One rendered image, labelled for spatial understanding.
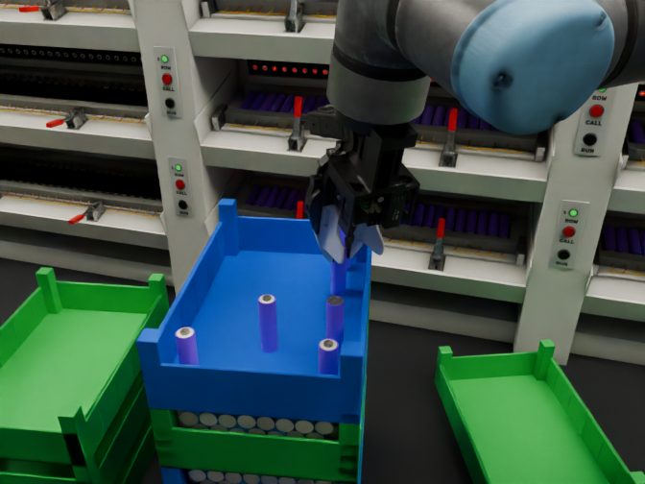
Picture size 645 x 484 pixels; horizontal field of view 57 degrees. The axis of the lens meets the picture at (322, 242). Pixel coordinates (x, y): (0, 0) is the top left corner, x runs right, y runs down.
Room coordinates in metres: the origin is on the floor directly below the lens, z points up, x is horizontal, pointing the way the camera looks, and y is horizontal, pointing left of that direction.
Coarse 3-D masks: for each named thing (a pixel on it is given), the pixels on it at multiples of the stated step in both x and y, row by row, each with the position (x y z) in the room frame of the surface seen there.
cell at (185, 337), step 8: (184, 328) 0.45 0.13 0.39; (192, 328) 0.45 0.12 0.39; (176, 336) 0.44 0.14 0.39; (184, 336) 0.44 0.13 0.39; (192, 336) 0.44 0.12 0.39; (184, 344) 0.43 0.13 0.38; (192, 344) 0.44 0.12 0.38; (184, 352) 0.43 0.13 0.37; (192, 352) 0.44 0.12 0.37; (184, 360) 0.43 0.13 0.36; (192, 360) 0.44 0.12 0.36
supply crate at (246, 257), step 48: (240, 240) 0.71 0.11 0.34; (288, 240) 0.70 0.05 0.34; (192, 288) 0.56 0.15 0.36; (240, 288) 0.61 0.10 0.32; (288, 288) 0.61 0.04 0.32; (144, 336) 0.42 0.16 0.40; (240, 336) 0.52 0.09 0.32; (288, 336) 0.52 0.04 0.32; (144, 384) 0.42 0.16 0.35; (192, 384) 0.41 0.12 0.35; (240, 384) 0.40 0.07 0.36; (288, 384) 0.40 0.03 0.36; (336, 384) 0.40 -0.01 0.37
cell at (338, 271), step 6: (336, 264) 0.59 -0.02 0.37; (342, 264) 0.60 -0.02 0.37; (336, 270) 0.59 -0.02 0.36; (342, 270) 0.59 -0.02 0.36; (336, 276) 0.59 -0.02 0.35; (342, 276) 0.60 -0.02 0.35; (336, 282) 0.59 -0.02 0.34; (342, 282) 0.60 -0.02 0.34; (336, 288) 0.59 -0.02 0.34; (342, 288) 0.60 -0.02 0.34; (336, 294) 0.59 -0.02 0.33; (342, 294) 0.60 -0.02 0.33
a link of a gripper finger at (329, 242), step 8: (328, 208) 0.56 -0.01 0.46; (336, 208) 0.56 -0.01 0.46; (328, 216) 0.57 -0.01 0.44; (336, 216) 0.55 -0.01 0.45; (328, 224) 0.57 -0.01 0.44; (336, 224) 0.55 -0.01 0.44; (320, 232) 0.57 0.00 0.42; (328, 232) 0.57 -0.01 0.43; (336, 232) 0.55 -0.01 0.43; (320, 240) 0.58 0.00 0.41; (328, 240) 0.57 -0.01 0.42; (336, 240) 0.55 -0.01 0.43; (320, 248) 0.58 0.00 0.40; (328, 248) 0.57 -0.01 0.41; (336, 248) 0.55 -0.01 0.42; (328, 256) 0.59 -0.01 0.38; (336, 256) 0.55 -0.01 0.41; (344, 256) 0.54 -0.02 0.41
